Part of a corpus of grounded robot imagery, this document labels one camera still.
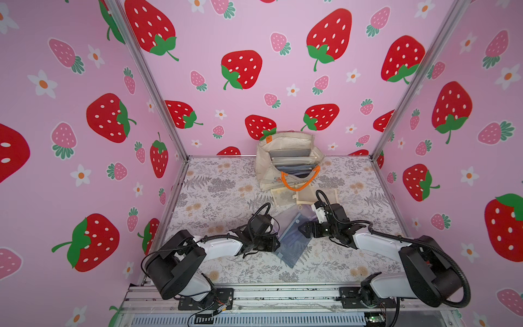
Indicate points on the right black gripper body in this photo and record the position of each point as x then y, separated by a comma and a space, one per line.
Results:
312, 229

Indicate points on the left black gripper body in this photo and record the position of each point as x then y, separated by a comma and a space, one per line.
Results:
264, 243

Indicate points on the grey pouch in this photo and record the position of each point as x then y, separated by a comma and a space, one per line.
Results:
292, 155

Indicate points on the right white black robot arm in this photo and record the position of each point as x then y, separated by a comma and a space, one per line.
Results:
429, 274

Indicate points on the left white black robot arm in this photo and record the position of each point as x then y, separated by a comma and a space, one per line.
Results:
174, 268

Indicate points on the blue pouch near right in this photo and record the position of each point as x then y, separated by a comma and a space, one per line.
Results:
292, 242

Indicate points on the purple pouch near right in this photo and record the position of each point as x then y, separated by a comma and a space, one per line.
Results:
286, 217

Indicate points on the cream canvas tote bag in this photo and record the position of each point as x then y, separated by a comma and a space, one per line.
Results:
294, 175

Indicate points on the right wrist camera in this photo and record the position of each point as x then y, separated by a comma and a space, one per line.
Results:
320, 213

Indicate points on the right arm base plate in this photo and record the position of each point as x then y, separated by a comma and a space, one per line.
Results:
355, 298

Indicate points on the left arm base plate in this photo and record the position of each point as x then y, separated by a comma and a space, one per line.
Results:
218, 299

